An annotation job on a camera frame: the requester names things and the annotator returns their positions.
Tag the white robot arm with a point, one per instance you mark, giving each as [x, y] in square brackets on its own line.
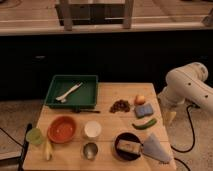
[185, 83]

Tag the red bowl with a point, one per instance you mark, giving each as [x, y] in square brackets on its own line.
[62, 129]

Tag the green plastic tray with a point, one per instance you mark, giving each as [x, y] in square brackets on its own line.
[85, 97]

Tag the peach fruit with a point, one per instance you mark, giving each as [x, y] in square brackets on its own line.
[139, 100]

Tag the black pen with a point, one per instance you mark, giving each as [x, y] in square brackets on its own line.
[80, 110]

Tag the white cup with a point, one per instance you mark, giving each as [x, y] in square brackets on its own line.
[92, 129]

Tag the white plastic fork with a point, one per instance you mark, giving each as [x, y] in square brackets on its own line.
[62, 98]

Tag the blue sponge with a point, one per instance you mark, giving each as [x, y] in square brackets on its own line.
[143, 110]

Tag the green chili pepper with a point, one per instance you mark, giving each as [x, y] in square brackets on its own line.
[146, 125]

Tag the small metal cup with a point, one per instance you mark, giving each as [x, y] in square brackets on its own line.
[90, 150]

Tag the bread slice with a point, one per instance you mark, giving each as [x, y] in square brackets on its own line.
[129, 146]

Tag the black plate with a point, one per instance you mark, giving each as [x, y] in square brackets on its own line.
[126, 155]

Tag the grey blue cloth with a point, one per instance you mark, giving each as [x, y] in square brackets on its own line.
[153, 149]

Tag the yellow banana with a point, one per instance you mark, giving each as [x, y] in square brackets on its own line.
[48, 150]

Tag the green plastic cup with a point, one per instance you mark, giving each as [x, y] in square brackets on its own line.
[34, 136]

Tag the wooden chair frame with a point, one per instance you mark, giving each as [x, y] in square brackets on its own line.
[94, 12]

